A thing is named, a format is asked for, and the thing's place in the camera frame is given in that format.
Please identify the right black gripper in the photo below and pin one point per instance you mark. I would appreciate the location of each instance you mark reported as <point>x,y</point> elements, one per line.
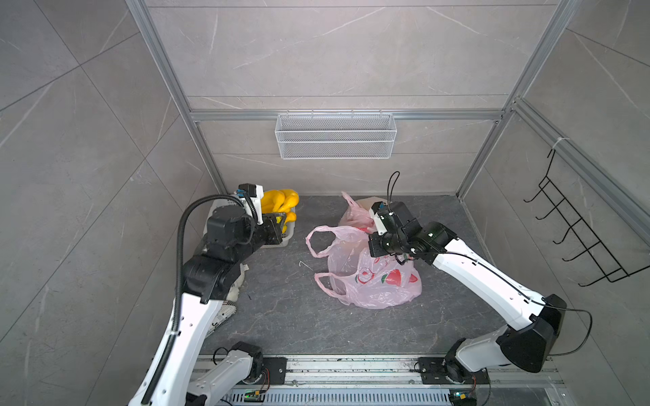
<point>374,249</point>

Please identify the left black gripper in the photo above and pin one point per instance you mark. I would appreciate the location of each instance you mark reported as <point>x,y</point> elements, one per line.
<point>270,234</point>

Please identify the pink plastic bag front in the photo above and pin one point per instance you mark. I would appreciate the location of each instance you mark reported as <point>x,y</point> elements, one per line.
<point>358,214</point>

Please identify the pink strawberry plastic bag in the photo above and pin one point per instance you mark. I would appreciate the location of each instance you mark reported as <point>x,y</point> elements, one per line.
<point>356,278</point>

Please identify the orange yellow banana bunch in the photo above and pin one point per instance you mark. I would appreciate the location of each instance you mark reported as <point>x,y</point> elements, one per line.
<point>281,201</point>

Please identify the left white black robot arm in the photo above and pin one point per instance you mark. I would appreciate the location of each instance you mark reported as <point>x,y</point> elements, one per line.
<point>202,284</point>

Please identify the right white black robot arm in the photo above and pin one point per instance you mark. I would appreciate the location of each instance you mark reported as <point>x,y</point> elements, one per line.
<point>532,322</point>

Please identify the white plastic basket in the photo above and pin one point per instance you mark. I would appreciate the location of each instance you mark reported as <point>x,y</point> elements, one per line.
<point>289,228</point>

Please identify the white plush toy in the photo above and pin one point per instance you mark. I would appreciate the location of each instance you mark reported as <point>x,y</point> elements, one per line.
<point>228,308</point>

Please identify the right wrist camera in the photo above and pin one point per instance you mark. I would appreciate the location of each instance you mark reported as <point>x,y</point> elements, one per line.
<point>380,214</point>

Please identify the white wire mesh shelf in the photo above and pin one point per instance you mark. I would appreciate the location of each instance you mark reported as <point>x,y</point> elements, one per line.
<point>335,136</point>

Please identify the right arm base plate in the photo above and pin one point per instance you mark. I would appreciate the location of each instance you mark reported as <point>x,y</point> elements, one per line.
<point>434,371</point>

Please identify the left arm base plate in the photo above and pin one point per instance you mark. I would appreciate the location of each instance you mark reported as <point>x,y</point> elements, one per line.
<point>274,370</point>

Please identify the aluminium mounting rail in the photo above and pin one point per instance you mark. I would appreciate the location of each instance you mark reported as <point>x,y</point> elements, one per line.
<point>391,380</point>

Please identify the black wire hook rack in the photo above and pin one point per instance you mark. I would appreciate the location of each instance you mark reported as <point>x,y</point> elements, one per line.
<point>590,244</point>

